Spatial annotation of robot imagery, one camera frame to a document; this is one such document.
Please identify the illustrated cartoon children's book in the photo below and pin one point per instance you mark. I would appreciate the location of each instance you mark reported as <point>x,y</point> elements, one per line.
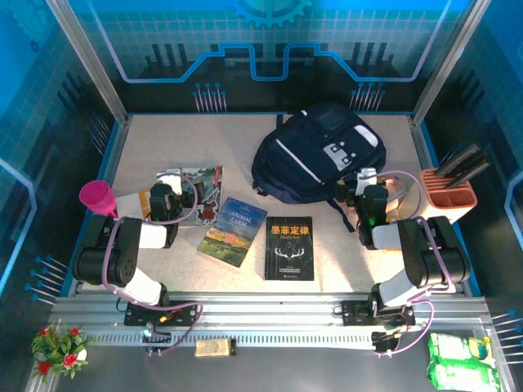
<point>210,192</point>

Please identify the pink pencil case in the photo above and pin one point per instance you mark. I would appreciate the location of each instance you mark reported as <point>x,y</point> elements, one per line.
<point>394,192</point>

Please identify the white orange booklet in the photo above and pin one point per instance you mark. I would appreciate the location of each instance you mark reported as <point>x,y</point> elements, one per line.
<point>130,204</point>

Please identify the navy blue backpack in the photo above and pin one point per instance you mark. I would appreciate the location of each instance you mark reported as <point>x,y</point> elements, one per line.
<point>310,163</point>

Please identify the Animal Farm paperback book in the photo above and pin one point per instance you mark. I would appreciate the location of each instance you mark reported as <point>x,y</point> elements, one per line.
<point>233,232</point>

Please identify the black book with antlers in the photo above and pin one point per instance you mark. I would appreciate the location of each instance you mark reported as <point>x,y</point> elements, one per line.
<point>289,249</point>

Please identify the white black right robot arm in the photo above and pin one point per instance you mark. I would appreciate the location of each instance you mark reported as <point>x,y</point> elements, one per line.
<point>386,237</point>

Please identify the pink plastic goblet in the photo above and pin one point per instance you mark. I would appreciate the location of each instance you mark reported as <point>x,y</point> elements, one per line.
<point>96,196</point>

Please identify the white orange knife block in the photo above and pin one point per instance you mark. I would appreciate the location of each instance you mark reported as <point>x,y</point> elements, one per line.
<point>453,204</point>

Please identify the small tan box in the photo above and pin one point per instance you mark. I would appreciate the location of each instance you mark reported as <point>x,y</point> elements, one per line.
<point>212,348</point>

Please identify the green snack bag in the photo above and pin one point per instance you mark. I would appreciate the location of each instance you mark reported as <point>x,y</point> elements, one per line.
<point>461,363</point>

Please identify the artificial red flower plant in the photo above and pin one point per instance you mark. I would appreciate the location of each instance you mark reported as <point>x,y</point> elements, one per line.
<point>61,351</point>

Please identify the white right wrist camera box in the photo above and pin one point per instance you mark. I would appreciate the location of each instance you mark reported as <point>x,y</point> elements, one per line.
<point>365,181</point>

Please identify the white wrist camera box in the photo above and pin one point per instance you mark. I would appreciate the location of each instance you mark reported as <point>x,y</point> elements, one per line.
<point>173,183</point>
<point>365,181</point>

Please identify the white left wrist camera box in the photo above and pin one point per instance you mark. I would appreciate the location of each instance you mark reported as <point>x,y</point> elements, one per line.
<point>173,183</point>

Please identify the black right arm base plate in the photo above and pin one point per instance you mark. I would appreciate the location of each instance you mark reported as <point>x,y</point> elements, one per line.
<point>353,312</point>

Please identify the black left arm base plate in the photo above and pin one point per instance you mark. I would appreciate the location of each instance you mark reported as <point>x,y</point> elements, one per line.
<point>139,316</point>

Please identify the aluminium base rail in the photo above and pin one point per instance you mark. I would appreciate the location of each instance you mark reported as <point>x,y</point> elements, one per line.
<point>265,314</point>

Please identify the aluminium frame post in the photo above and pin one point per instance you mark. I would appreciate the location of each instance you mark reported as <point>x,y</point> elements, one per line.
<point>88,61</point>
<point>449,61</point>

